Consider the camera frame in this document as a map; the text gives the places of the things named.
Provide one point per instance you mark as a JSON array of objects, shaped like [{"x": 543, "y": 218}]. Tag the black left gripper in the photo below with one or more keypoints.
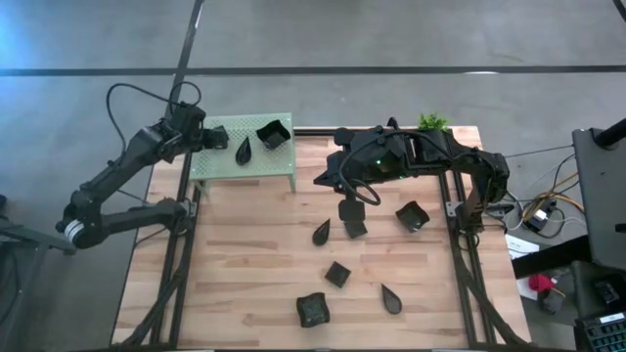
[{"x": 201, "y": 138}]

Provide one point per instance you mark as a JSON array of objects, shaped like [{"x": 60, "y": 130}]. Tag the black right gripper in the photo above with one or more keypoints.
[{"x": 352, "y": 209}]

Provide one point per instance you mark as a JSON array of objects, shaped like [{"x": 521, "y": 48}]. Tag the black small square plate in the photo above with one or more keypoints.
[
  {"x": 337, "y": 274},
  {"x": 220, "y": 137},
  {"x": 356, "y": 231}
]

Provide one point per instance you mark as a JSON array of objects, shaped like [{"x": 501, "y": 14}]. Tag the black teardrop plate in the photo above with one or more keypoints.
[
  {"x": 321, "y": 235},
  {"x": 392, "y": 302},
  {"x": 243, "y": 154}
]

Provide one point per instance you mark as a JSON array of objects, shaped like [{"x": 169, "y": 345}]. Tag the black wavy square plate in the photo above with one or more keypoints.
[
  {"x": 313, "y": 310},
  {"x": 412, "y": 216},
  {"x": 274, "y": 136}
]

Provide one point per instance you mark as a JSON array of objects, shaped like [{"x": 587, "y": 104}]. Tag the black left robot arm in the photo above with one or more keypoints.
[{"x": 112, "y": 171}]

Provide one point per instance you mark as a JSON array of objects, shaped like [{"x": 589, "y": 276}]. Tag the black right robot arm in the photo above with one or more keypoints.
[{"x": 440, "y": 151}]

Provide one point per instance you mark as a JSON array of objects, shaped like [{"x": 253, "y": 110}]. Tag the black table clamp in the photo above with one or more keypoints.
[{"x": 392, "y": 121}]

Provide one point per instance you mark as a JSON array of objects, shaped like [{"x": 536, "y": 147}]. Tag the green plant in white pot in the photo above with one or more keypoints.
[{"x": 433, "y": 122}]

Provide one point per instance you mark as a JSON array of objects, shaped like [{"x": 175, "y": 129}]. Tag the white paper sheet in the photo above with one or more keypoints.
[
  {"x": 524, "y": 291},
  {"x": 521, "y": 247}
]

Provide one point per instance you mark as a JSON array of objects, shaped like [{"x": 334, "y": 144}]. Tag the small power supply box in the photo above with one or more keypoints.
[{"x": 537, "y": 220}]

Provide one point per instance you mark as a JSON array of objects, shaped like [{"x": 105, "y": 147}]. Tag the black stand base bar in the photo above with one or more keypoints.
[{"x": 548, "y": 256}]

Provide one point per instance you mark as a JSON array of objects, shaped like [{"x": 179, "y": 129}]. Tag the red cloth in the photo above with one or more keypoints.
[{"x": 540, "y": 282}]

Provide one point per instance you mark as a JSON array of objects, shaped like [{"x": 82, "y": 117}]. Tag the black floor stand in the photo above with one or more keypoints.
[{"x": 44, "y": 242}]

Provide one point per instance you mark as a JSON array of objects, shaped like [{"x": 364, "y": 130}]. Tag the dark grey object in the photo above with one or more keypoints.
[{"x": 551, "y": 302}]

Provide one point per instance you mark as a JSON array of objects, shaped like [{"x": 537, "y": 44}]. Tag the grey metal stand panel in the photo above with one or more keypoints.
[{"x": 601, "y": 195}]

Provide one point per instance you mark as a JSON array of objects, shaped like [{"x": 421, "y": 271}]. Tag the black case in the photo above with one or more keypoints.
[{"x": 594, "y": 288}]

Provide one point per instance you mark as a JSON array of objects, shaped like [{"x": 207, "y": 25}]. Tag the black pole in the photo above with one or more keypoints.
[{"x": 611, "y": 134}]

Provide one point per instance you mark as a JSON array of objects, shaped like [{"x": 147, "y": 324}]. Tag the blue compartment organizer box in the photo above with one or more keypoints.
[{"x": 604, "y": 337}]

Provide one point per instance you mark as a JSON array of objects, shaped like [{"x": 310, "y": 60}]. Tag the grey frame bracket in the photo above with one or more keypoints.
[{"x": 452, "y": 209}]

